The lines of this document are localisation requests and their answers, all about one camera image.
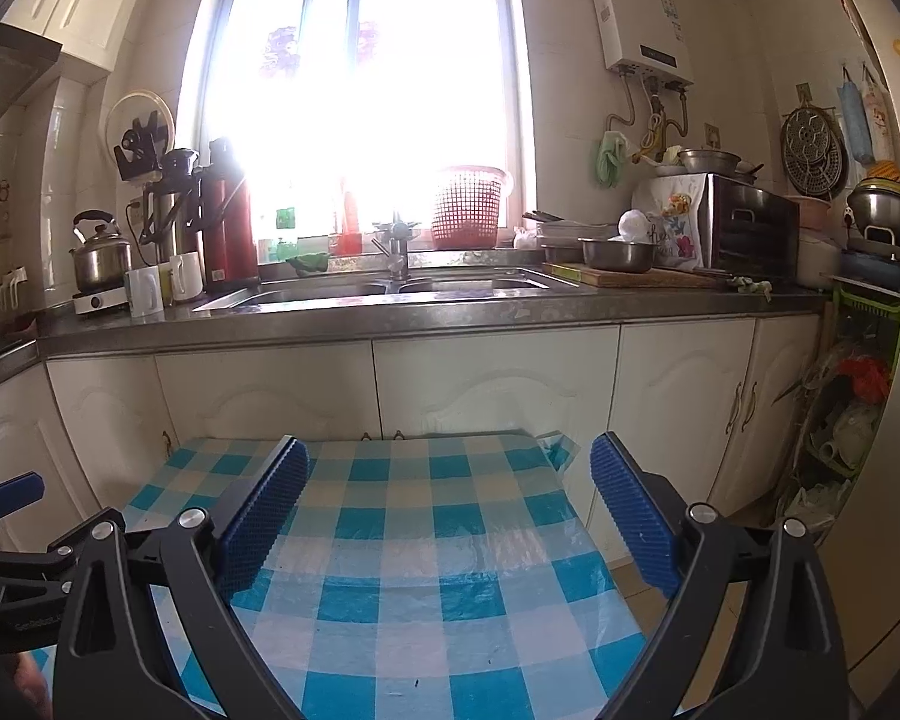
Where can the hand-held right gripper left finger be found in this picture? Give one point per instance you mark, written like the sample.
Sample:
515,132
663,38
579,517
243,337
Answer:
266,517

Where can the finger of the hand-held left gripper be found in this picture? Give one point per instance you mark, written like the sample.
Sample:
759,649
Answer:
15,491
30,562

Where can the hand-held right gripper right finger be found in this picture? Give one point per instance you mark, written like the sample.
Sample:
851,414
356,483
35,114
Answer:
634,517

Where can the person's left hand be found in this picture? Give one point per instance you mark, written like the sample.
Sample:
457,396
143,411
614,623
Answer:
34,682

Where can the gas stove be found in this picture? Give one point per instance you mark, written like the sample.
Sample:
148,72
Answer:
0,356

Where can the blue checkered tablecloth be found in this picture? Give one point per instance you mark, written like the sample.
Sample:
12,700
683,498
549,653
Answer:
420,540

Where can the beige plastic holder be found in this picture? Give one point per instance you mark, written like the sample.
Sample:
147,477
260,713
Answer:
13,289

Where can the white induction cooker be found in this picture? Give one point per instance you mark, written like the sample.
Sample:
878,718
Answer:
97,301

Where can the steel sink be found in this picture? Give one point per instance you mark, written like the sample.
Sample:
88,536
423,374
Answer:
330,291

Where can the plain white mug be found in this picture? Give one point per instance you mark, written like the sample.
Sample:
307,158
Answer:
142,292

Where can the wooden cutting board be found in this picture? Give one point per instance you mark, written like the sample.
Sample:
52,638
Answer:
645,279

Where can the steel kettle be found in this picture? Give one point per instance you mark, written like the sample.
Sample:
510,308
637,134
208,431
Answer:
101,262

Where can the white mug green print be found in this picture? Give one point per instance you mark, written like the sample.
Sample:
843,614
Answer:
187,277

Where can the green cloth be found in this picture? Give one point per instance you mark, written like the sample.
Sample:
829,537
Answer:
307,262

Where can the red plastic bag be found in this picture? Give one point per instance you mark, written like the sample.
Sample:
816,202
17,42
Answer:
866,379

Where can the red thermos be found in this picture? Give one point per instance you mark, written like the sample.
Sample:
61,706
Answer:
229,240

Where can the white round bundle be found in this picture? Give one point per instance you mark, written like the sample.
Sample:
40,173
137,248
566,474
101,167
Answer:
635,225

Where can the steel faucet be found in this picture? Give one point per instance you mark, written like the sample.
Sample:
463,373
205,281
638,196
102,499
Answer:
397,255

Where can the white floral cloth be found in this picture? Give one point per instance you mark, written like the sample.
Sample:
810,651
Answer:
675,225

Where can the green bottle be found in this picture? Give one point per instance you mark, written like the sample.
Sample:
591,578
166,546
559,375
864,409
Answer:
285,219

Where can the red bottle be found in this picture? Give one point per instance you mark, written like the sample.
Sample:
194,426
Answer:
349,229

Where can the black toaster oven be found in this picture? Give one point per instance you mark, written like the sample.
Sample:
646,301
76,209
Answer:
750,229

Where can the silver thermos pot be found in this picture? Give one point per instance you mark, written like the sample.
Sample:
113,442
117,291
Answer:
176,217

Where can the green storage rack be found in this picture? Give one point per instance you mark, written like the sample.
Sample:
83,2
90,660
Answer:
870,300

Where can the blue pot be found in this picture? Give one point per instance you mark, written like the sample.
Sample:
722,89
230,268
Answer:
874,268

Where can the red plastic basket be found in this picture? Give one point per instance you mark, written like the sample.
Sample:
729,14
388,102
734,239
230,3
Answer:
469,210

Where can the pink basin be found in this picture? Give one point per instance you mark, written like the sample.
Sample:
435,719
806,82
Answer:
810,214

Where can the green rubber glove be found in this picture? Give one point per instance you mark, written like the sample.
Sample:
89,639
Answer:
609,157

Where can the steel basin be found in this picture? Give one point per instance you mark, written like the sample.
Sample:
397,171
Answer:
709,161

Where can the black lid rack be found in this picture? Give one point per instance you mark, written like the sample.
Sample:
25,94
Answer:
139,146

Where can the large steel bowl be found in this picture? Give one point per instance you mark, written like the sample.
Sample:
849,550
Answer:
877,206

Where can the glass pot lid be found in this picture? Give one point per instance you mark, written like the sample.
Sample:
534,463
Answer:
124,109

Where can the round steamer rack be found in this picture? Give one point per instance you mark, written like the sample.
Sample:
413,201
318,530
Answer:
814,150

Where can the water heater pipes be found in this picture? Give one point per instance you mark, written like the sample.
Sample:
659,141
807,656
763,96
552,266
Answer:
630,101

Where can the range hood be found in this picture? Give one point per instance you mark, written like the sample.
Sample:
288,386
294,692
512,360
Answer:
7,75

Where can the kitchen window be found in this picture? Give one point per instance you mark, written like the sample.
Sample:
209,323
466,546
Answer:
390,90

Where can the blue hanging cloth bag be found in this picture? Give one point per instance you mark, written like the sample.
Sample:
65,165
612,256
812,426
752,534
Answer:
855,120

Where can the red paper window decoration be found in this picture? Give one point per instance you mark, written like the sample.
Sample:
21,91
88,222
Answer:
369,41
279,52

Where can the white hanging cloth bag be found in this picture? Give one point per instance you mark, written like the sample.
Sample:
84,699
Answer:
879,116

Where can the white water heater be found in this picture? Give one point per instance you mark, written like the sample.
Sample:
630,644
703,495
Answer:
637,15

